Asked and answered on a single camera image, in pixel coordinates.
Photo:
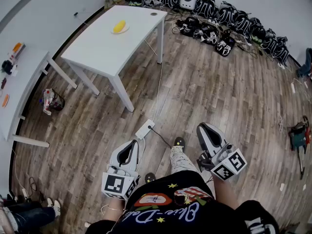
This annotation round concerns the small white plate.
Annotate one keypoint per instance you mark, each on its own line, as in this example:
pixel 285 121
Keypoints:
pixel 125 30

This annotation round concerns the person's right forearm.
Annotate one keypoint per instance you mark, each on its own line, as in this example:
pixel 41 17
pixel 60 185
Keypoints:
pixel 225 194

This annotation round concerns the white hard-shell backpack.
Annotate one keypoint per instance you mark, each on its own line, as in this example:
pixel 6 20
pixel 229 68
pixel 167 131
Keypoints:
pixel 187 0

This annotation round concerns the black device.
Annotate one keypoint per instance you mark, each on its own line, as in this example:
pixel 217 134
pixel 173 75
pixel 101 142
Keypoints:
pixel 7 66

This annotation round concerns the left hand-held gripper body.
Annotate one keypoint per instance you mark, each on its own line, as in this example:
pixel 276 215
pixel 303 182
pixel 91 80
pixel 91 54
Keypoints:
pixel 117 184

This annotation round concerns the small bag on floor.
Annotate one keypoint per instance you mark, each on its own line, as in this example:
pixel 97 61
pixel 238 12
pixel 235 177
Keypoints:
pixel 52 101

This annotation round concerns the orange box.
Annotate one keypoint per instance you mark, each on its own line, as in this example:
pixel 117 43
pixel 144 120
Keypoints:
pixel 18 47

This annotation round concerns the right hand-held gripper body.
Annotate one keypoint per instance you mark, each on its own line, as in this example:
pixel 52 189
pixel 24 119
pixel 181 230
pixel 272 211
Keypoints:
pixel 229 164

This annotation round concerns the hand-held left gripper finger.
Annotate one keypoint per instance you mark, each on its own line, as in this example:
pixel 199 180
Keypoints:
pixel 114 156
pixel 136 160

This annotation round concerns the person's black star shoe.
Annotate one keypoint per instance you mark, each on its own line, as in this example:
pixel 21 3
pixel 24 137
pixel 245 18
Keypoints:
pixel 179 142
pixel 150 177

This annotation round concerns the long white table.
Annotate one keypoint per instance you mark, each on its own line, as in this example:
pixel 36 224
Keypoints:
pixel 22 82

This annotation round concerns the small white power strip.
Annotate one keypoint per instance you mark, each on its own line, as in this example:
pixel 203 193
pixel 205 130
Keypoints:
pixel 293 87

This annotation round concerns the person's patterned trouser leg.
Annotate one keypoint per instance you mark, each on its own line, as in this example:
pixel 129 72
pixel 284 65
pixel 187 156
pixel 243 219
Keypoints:
pixel 181 161

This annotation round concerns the person's black printed shirt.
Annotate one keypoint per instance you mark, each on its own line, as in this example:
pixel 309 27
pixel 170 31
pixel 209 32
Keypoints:
pixel 185 208

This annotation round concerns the row of black backpacks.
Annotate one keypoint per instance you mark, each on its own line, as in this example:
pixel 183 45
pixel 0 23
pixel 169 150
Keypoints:
pixel 234 18

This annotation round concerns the red green tool on floor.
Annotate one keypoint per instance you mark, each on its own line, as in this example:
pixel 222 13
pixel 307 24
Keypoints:
pixel 299 135

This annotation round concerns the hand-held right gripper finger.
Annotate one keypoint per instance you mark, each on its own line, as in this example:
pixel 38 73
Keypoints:
pixel 201 140
pixel 219 135

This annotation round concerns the person's left forearm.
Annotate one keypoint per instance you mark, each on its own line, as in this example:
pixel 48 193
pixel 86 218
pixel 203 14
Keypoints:
pixel 114 205

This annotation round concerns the pile of black headsets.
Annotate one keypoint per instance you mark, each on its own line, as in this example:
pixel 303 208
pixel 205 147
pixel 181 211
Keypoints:
pixel 209 34

